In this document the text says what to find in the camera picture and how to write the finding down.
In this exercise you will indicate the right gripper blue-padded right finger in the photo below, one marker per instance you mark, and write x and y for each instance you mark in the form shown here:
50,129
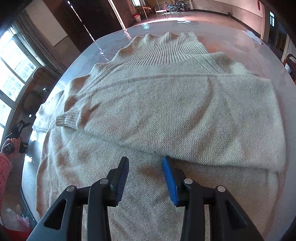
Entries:
228,220

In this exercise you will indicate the large window with frame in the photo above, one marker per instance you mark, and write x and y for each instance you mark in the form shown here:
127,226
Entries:
17,68

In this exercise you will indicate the parked bicycle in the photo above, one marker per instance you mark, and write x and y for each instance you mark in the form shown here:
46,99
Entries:
178,6

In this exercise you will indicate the dark armchair with cushion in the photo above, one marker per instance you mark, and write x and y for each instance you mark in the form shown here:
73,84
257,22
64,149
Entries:
40,85

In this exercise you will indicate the white paper on table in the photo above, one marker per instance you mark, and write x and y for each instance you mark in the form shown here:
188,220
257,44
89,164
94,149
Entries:
253,36

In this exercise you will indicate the person's left hand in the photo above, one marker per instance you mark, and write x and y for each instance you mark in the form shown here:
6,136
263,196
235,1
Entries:
11,147

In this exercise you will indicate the wooden chair by wall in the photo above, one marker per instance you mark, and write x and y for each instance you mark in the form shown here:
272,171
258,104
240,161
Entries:
144,12

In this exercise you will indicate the dark wooden wardrobe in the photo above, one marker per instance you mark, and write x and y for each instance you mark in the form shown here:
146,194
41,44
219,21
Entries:
92,19

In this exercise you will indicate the red white bucket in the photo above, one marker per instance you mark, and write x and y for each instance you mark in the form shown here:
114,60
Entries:
137,18

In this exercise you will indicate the metal frame chair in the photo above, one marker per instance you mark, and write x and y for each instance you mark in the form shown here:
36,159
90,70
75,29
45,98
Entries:
161,9

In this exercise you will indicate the beige knitted sweater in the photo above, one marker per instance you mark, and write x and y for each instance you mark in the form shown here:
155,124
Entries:
164,96

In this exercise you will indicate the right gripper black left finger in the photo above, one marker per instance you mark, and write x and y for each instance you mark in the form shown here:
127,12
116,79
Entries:
63,220

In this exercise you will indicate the grey window curtain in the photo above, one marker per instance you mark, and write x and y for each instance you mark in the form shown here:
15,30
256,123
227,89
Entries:
38,45

